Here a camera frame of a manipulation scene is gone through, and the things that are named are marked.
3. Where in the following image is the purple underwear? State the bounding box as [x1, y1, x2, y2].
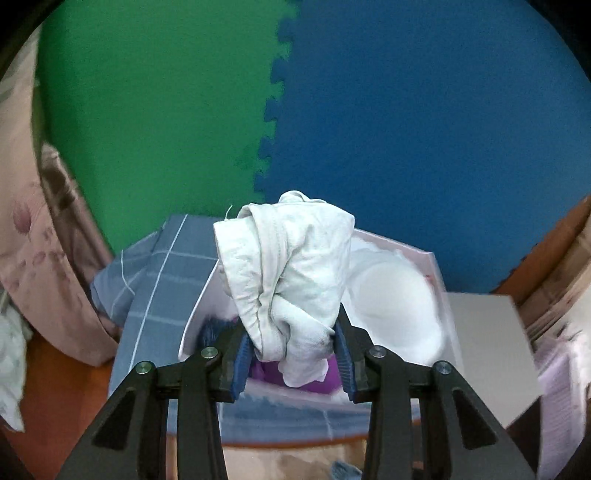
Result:
[249, 355, 343, 396]

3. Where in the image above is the white underwear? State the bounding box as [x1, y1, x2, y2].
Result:
[213, 190, 356, 388]

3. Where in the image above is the green foam mat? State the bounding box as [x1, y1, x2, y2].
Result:
[37, 0, 301, 257]

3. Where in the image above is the wooden door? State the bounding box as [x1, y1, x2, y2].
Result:
[489, 194, 591, 344]

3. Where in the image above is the blue foam mat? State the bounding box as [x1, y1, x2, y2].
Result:
[264, 0, 591, 295]

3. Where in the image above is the beige floral curtain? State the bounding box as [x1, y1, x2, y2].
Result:
[0, 28, 122, 368]

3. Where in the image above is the brown satin curtain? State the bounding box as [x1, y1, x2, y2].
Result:
[39, 143, 116, 259]

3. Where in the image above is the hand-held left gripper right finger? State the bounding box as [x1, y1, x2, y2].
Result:
[332, 302, 539, 480]

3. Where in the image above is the navy blue underwear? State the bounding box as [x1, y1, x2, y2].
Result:
[198, 316, 242, 352]

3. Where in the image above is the wooden nightstand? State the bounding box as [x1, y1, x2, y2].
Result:
[166, 431, 419, 480]

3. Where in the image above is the white floral bedding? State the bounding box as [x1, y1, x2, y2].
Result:
[0, 295, 32, 433]

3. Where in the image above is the blue checked cloth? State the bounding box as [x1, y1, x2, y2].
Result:
[90, 213, 422, 446]

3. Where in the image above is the pale pink cloth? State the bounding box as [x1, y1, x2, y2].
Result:
[533, 323, 591, 478]

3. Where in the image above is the white shoe box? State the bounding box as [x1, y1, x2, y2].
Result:
[178, 226, 462, 416]

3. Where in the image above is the white padded garment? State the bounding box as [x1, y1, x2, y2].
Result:
[344, 244, 452, 372]

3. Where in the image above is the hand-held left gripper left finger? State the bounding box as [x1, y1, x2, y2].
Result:
[55, 318, 254, 480]

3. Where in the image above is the light blue underwear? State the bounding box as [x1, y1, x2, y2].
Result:
[330, 460, 366, 480]

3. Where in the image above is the grey box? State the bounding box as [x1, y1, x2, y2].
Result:
[445, 293, 544, 431]

